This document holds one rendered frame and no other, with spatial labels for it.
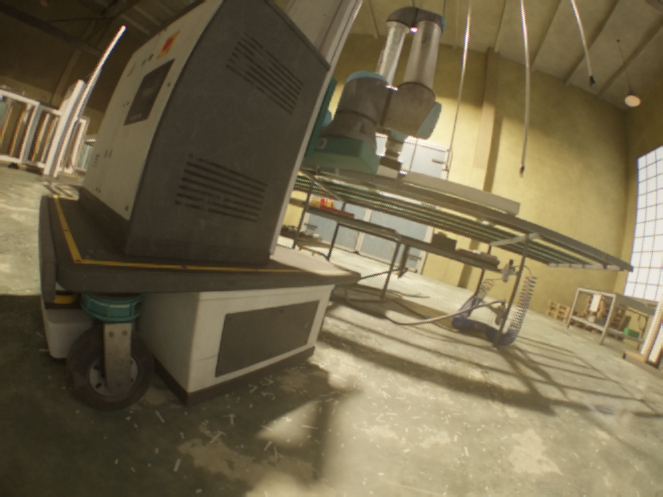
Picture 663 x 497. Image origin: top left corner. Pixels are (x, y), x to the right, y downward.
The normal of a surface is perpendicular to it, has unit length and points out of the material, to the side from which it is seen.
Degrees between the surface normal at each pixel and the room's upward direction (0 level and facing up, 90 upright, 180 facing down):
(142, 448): 0
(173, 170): 90
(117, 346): 90
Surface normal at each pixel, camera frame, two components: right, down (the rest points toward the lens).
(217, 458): 0.29, -0.96
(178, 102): 0.84, 0.28
